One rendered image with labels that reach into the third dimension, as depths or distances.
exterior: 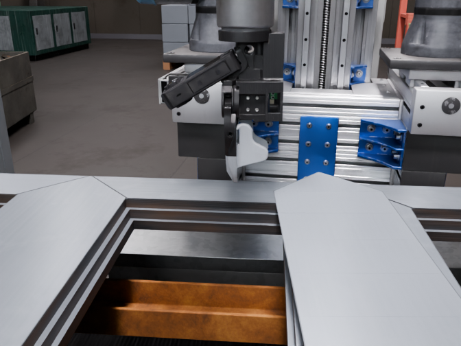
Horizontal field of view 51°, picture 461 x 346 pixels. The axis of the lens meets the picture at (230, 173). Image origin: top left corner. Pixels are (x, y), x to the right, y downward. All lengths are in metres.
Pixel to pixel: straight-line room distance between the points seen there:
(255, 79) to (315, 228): 0.22
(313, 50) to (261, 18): 0.62
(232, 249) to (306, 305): 0.48
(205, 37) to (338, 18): 0.32
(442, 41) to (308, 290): 0.72
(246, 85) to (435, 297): 0.33
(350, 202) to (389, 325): 0.29
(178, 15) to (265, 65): 6.97
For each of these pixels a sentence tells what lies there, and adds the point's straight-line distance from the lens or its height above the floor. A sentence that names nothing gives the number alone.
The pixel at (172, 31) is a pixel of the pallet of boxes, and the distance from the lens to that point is 7.64.
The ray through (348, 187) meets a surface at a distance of 0.83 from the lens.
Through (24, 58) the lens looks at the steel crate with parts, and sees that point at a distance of 4.78.
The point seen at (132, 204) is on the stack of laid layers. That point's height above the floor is 0.85.
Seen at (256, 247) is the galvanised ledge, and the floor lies 0.68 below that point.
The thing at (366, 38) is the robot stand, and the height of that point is 1.06.
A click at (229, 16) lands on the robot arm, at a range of 0.62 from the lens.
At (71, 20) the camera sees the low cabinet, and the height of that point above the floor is 0.60.
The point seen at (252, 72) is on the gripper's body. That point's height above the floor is 1.07.
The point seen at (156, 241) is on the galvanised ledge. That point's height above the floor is 0.68.
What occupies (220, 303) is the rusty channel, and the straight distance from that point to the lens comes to 0.82.
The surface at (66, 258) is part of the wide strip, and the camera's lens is 0.64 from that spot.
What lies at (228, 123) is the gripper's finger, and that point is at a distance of 0.63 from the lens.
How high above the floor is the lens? 1.17
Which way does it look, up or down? 21 degrees down
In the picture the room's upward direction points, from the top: straight up
